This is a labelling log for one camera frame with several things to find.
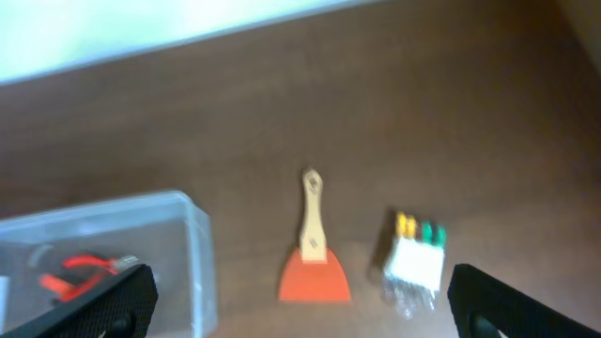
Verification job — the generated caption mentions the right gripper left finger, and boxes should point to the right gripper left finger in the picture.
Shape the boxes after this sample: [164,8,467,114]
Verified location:
[1,264,159,338]

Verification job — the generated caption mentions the clear case of screwdriver bits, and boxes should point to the clear case of screwdriver bits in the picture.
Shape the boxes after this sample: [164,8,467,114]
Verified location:
[382,211,447,319]

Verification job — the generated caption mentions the orange scraper wooden handle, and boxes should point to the orange scraper wooden handle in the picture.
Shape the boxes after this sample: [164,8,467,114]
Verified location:
[277,168,351,303]

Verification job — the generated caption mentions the clear plastic container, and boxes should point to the clear plastic container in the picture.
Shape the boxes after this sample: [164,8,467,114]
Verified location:
[1,191,218,337]

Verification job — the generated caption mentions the orange handled pliers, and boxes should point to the orange handled pliers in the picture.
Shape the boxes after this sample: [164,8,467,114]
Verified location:
[39,253,139,303]

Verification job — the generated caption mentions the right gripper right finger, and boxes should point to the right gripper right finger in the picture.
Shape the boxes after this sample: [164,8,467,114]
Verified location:
[447,264,600,338]

